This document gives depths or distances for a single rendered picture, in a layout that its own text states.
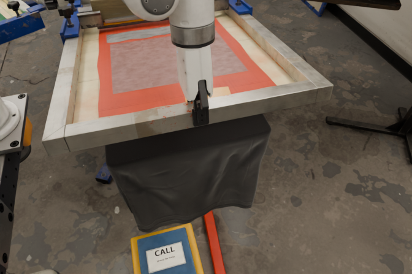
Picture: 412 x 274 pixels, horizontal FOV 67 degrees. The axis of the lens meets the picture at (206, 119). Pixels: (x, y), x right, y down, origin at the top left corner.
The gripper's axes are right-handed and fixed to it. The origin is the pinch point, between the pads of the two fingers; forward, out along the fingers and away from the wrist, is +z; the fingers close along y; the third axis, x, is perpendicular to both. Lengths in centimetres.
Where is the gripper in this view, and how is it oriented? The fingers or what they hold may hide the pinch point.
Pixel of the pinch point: (197, 110)
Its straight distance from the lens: 62.4
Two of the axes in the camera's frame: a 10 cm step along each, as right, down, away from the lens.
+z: 0.4, 8.0, 6.0
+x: 9.6, -1.9, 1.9
